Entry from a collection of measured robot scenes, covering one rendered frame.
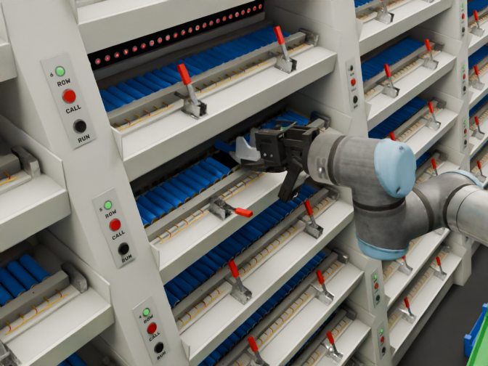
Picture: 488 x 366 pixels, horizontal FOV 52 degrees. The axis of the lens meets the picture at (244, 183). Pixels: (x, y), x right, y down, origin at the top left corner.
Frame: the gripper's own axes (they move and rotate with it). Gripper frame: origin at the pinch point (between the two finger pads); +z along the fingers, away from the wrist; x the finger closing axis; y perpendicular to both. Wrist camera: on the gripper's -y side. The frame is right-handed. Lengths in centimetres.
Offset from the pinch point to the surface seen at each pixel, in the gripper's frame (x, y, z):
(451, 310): -83, -101, -15
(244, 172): 3.0, -2.3, -3.5
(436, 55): -93, -5, -6
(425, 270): -79, -82, -6
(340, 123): -28.8, -3.7, -7.4
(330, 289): -16.8, -45.7, -7.0
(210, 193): 12.9, -2.2, -3.1
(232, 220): 13.2, -6.9, -7.8
